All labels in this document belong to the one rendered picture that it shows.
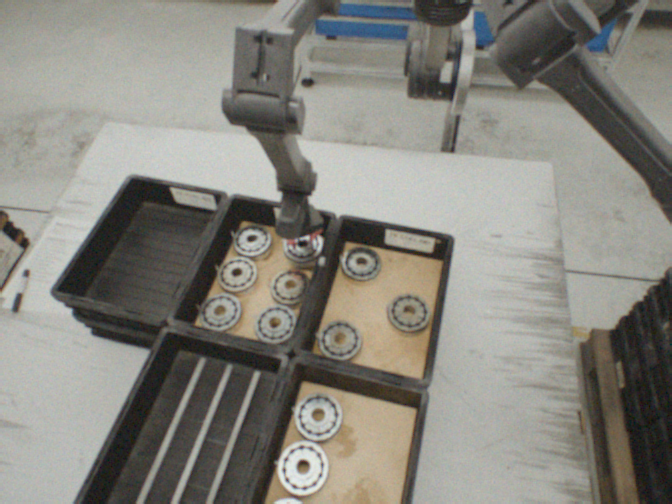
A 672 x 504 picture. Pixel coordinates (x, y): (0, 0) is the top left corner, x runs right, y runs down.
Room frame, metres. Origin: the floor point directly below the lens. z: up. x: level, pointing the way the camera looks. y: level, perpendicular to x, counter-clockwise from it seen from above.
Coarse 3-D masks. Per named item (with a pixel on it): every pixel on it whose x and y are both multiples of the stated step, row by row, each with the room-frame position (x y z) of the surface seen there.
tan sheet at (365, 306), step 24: (360, 264) 0.72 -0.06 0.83; (384, 264) 0.71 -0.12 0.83; (408, 264) 0.71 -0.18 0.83; (432, 264) 0.71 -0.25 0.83; (336, 288) 0.65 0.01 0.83; (360, 288) 0.64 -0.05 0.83; (384, 288) 0.64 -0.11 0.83; (408, 288) 0.64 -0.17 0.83; (432, 288) 0.63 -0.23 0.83; (336, 312) 0.58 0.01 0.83; (360, 312) 0.58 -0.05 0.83; (384, 312) 0.57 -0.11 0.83; (432, 312) 0.57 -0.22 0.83; (384, 336) 0.51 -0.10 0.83; (360, 360) 0.45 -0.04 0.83; (384, 360) 0.45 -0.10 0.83; (408, 360) 0.45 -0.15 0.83
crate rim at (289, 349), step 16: (224, 208) 0.85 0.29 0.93; (208, 240) 0.74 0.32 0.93; (320, 256) 0.68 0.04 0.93; (192, 272) 0.65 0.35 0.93; (176, 304) 0.57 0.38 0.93; (304, 304) 0.55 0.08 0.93; (176, 320) 0.53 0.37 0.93; (224, 336) 0.48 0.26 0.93; (240, 336) 0.48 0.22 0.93; (288, 352) 0.44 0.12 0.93
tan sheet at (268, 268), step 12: (240, 228) 0.85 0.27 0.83; (276, 240) 0.81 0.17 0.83; (228, 252) 0.77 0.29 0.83; (276, 252) 0.77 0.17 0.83; (264, 264) 0.73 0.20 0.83; (276, 264) 0.73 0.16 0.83; (288, 264) 0.73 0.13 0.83; (264, 276) 0.69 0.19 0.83; (216, 288) 0.66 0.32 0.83; (264, 288) 0.66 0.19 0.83; (288, 288) 0.65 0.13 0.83; (240, 300) 0.63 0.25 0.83; (252, 300) 0.62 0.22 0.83; (264, 300) 0.62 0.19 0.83; (252, 312) 0.59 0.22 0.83; (252, 324) 0.56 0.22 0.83; (276, 324) 0.55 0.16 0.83; (252, 336) 0.53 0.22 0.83
